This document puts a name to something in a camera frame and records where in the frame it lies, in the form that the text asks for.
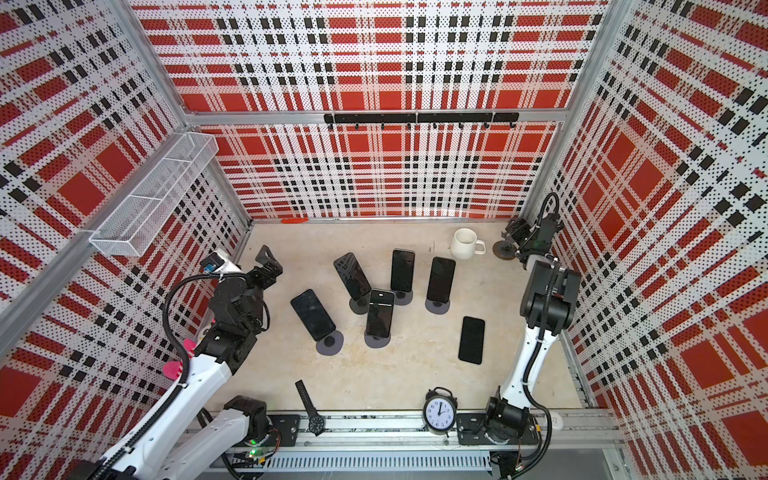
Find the black phone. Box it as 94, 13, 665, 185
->
333, 252, 372, 301
426, 256, 456, 303
290, 289, 336, 341
458, 316, 486, 365

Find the purple phone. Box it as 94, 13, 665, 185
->
365, 290, 395, 338

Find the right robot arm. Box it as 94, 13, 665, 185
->
457, 211, 581, 446

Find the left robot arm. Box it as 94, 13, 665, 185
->
68, 246, 283, 479

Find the grey stand far left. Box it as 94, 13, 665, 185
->
316, 330, 344, 356

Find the grey stand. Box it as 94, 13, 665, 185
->
393, 291, 413, 306
316, 330, 344, 356
349, 295, 370, 315

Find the grey stand back left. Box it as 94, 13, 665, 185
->
349, 295, 370, 315

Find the green phone back centre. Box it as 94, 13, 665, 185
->
390, 249, 415, 293

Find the grey stand back centre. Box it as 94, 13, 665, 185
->
393, 291, 413, 306

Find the white ceramic mug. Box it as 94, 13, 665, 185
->
450, 228, 487, 260

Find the red marker pen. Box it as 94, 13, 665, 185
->
281, 217, 310, 225

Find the pink white plush toy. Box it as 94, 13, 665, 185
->
162, 339, 196, 381

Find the black wrist watch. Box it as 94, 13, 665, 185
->
295, 380, 326, 436

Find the black alarm clock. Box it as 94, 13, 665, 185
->
422, 387, 458, 435

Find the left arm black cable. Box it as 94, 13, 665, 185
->
89, 272, 229, 480

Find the black hook rail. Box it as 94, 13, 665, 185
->
323, 112, 520, 127

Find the white wire mesh basket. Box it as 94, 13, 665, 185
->
89, 132, 218, 257

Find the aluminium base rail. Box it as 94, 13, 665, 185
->
128, 409, 628, 475

